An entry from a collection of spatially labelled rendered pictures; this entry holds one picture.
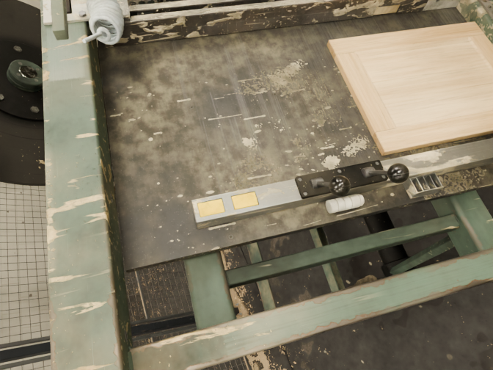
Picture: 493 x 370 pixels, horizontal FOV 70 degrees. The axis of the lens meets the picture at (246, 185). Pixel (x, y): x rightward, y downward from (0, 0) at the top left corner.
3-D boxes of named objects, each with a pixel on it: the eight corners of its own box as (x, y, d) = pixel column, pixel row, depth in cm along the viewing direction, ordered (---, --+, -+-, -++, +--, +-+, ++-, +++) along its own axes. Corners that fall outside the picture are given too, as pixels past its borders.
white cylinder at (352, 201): (328, 216, 76) (361, 208, 77) (332, 211, 73) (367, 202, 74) (323, 203, 77) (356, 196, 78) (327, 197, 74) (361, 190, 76)
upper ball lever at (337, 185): (323, 189, 75) (356, 194, 62) (307, 193, 74) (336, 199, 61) (320, 172, 74) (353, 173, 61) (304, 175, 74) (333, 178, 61)
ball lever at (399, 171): (374, 179, 77) (415, 181, 64) (358, 182, 76) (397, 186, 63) (371, 161, 77) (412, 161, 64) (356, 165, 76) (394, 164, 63)
